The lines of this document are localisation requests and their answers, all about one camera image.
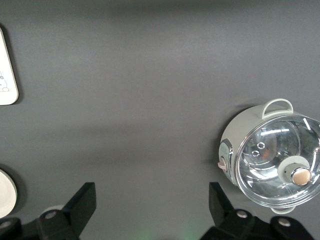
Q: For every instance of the round cream plate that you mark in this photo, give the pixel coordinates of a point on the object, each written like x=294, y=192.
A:
x=6, y=192

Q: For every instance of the cream tray with rabbit print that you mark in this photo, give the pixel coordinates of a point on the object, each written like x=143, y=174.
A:
x=6, y=75

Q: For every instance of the glass pot lid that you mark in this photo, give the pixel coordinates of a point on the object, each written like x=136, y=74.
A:
x=277, y=155

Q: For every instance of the steel pot with glass lid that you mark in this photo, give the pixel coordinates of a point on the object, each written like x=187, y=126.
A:
x=240, y=125

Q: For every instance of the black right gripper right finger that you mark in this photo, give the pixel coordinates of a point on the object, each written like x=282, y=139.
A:
x=220, y=202

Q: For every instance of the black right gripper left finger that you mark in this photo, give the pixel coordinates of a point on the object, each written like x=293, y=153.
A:
x=80, y=200

